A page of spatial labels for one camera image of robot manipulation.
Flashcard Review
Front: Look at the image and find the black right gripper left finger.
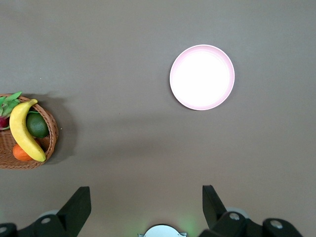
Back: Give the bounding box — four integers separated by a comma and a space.
0, 186, 91, 237

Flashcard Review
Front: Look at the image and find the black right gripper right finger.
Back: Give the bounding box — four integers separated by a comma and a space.
202, 184, 306, 237

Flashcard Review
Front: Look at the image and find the yellow banana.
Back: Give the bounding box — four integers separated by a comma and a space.
9, 98, 47, 162

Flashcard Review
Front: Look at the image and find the orange round fruit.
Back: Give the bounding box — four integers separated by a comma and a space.
12, 138, 41, 161

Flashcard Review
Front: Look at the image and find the dark green avocado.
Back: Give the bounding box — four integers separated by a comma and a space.
26, 112, 49, 139

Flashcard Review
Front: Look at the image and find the brown wicker basket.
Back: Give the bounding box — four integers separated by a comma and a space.
0, 93, 59, 170

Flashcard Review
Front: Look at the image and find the red dragon fruit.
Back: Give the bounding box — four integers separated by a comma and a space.
0, 91, 23, 131

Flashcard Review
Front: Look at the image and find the pink round plate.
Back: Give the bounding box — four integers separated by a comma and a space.
169, 44, 236, 111

